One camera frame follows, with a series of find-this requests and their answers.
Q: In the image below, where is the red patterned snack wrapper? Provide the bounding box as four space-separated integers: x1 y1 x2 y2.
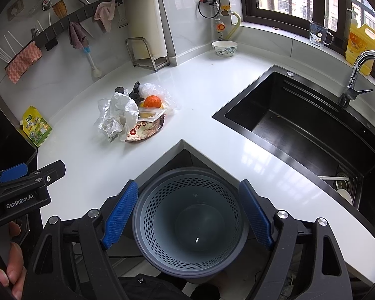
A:
126 114 165 142

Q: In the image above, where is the clear toothbrush blister pack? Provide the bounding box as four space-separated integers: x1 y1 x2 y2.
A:
138 108 166 123

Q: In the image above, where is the orange peel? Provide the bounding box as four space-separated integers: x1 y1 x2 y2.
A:
143 95 163 109

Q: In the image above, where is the clear plastic bag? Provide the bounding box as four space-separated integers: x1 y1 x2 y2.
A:
139 83 180 111

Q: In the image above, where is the grey perforated trash bin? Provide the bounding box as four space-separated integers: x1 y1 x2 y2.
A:
132 166 249 280

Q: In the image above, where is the black kitchen sink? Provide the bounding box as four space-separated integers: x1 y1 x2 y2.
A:
212 65 375 239

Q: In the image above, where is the person's left hand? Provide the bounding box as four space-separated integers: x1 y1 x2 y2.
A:
0 221 28 300

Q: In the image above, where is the yellow green seasoning pouch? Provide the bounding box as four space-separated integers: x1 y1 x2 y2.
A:
20 106 52 148

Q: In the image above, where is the white plate in sink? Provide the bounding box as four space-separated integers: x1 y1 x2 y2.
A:
336 188 353 205

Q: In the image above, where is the pink wavy dishcloth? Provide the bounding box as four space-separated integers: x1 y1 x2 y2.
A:
4 41 43 84

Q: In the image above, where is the white bottle brush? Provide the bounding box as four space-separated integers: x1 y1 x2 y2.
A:
83 47 102 78

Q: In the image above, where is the dark grey cloth rag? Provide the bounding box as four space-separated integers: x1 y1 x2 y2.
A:
115 81 144 105

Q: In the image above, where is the mauve hanging cloth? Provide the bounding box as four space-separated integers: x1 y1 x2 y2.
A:
68 22 89 50

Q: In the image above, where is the steel cutting board rack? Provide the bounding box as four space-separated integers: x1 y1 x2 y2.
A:
125 36 170 73

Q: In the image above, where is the chrome sink faucet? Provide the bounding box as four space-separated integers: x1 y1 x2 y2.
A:
338 50 375 109

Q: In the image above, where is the light pink hanging cloth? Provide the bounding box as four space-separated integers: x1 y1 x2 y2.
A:
94 0 116 33

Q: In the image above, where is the white cutting board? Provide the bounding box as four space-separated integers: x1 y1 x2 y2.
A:
124 0 168 60

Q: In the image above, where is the white patterned ceramic bowl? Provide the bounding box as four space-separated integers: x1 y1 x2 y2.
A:
211 40 238 58

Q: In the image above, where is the clear glass mug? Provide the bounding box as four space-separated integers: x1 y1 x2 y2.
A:
309 22 334 48

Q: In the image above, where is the yellow cooking oil bottle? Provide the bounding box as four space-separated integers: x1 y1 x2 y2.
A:
345 9 375 65

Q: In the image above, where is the black wall hook rail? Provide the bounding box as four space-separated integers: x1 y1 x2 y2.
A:
4 0 123 69

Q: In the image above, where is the gas valve with hose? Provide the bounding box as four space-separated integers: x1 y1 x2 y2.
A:
214 5 242 41

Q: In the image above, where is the black cable loop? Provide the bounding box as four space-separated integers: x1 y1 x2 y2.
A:
197 0 222 20

